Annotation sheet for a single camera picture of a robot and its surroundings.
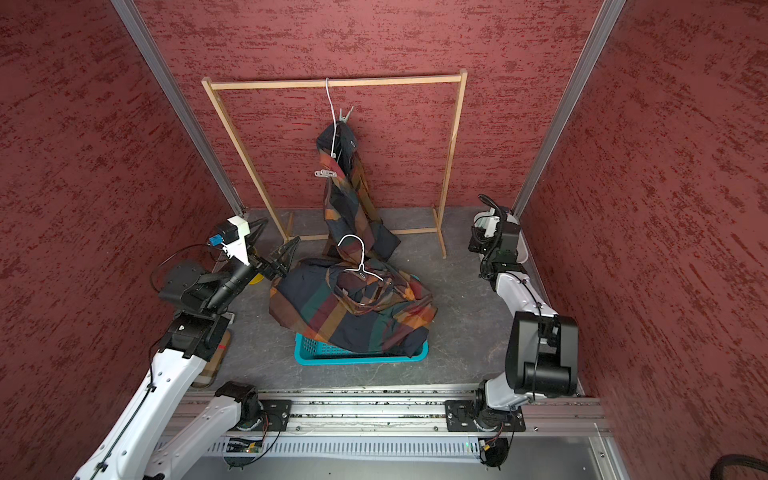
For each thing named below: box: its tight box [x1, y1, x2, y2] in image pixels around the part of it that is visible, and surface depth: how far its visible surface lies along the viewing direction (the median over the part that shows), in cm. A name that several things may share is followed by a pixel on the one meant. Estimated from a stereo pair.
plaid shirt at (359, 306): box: [268, 258, 438, 358], surface depth 79 cm
